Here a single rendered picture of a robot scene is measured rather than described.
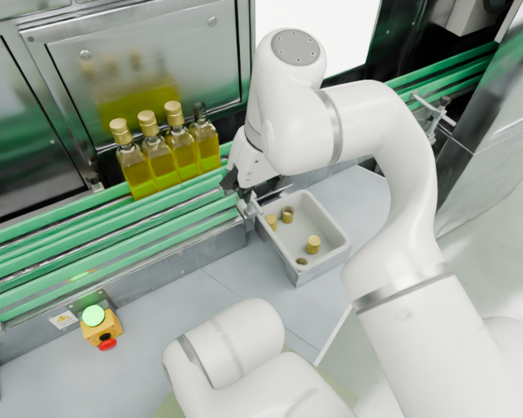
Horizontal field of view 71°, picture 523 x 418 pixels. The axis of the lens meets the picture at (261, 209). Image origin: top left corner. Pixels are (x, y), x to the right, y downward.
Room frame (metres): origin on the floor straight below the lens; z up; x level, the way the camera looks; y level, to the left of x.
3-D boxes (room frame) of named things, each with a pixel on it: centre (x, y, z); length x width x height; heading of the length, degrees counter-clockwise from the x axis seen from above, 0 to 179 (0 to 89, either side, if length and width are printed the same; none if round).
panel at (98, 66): (0.89, 0.05, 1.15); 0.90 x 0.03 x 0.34; 120
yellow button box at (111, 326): (0.32, 0.38, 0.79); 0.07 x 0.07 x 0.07; 30
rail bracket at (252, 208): (0.59, 0.04, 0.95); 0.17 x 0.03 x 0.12; 30
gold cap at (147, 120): (0.62, 0.24, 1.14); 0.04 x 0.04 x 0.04
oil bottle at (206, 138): (0.68, 0.14, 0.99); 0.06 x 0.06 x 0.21; 29
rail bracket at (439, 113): (0.91, -0.51, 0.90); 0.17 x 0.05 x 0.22; 30
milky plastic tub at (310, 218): (0.57, -0.11, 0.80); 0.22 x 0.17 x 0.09; 30
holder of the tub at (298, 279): (0.59, -0.09, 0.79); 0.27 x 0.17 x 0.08; 30
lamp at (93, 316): (0.32, 0.38, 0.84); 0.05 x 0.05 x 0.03
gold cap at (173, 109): (0.65, 0.19, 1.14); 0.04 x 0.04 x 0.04
